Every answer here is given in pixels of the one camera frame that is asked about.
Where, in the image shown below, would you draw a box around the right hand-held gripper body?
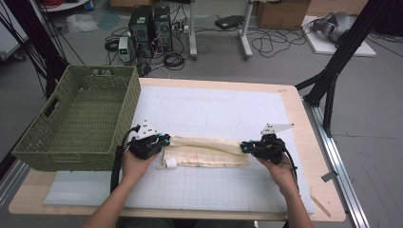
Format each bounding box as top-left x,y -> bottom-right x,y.
251,123 -> 296,166

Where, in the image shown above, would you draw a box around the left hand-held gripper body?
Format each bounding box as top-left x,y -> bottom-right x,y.
127,119 -> 163,161

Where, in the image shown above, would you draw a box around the cream egg print cloth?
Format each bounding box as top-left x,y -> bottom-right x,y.
156,135 -> 251,170

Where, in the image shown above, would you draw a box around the green woven basket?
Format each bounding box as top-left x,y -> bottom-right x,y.
10,65 -> 142,173

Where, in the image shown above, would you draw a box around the person's left hand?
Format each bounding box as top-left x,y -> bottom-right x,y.
121,146 -> 160,188

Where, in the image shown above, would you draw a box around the person's right hand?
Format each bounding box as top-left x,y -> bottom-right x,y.
256,156 -> 297,192

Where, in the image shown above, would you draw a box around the white grid mat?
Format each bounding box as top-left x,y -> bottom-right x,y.
44,85 -> 317,215

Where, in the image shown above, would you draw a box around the grey tape piece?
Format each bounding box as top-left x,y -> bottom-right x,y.
320,170 -> 339,183

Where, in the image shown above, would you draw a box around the thin wooden stick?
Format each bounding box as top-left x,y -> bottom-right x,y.
309,193 -> 333,219

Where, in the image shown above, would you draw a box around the small grey power supply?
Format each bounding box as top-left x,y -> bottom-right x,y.
118,36 -> 132,64

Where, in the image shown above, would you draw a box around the black computer tower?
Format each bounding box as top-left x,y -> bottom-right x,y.
127,5 -> 156,59
153,5 -> 174,53

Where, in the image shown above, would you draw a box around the white desk leg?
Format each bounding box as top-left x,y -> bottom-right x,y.
188,0 -> 199,61
239,0 -> 255,61

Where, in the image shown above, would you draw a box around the white floor board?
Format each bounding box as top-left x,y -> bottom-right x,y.
302,14 -> 377,58

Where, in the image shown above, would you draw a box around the black metal stand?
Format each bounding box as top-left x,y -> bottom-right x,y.
0,0 -> 71,100
294,0 -> 393,138

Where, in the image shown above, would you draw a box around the black flat device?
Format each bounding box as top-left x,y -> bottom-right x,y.
214,14 -> 245,31

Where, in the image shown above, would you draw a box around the brown cardboard box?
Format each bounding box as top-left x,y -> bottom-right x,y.
255,0 -> 312,30

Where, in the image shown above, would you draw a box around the clear plastic bag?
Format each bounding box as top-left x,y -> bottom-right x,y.
66,12 -> 100,34

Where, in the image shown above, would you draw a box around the grey helmet-like device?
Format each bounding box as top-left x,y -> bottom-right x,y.
310,11 -> 357,44

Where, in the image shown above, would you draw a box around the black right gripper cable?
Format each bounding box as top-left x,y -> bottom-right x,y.
278,143 -> 300,192

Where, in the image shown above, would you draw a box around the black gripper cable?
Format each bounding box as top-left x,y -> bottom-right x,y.
109,124 -> 142,195
278,143 -> 300,192

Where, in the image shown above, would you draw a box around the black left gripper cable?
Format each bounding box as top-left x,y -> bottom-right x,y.
109,124 -> 142,195

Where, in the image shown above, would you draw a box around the aluminium rail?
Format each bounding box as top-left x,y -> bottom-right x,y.
302,98 -> 372,228
0,160 -> 31,208

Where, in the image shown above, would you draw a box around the coiled black cable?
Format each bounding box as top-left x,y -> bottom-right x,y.
163,51 -> 186,71

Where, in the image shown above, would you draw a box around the loose black floor cables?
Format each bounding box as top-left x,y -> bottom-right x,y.
251,27 -> 307,59

